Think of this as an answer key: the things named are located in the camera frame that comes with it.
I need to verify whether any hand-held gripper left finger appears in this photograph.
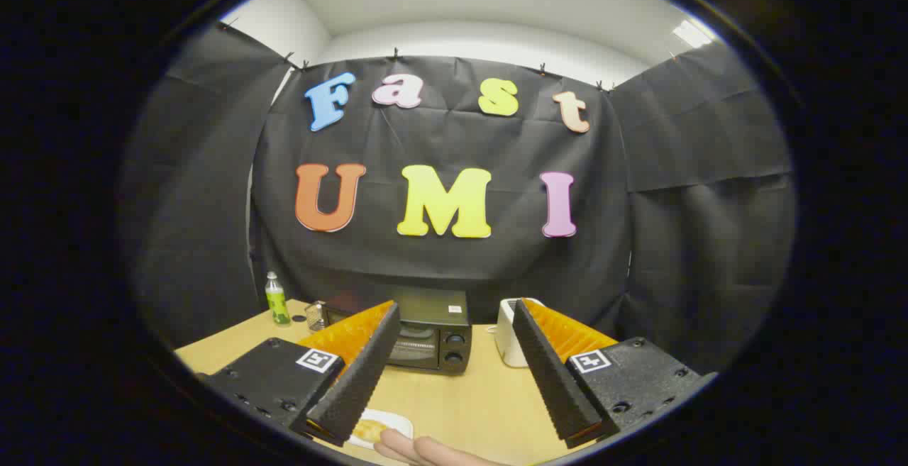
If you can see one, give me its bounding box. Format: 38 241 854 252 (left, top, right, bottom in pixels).
202 300 402 448

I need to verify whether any white square plate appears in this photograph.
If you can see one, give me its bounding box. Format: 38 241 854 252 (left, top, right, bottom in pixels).
348 409 414 450

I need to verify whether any small ceiling light panel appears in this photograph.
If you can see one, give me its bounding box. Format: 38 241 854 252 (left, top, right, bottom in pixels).
672 19 714 50

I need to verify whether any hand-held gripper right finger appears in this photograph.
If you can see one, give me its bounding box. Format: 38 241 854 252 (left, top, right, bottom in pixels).
512 298 718 450

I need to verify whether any round golden bread bun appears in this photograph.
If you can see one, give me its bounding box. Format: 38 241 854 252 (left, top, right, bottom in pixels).
353 418 389 444

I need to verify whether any black toaster oven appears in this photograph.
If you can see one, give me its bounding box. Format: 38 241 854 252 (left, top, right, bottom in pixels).
323 289 473 375

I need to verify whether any green label drink bottle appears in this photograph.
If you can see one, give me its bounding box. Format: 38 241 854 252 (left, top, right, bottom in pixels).
265 272 292 326

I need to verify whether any white pop-up toaster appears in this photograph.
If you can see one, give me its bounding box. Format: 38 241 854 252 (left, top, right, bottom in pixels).
494 298 546 368

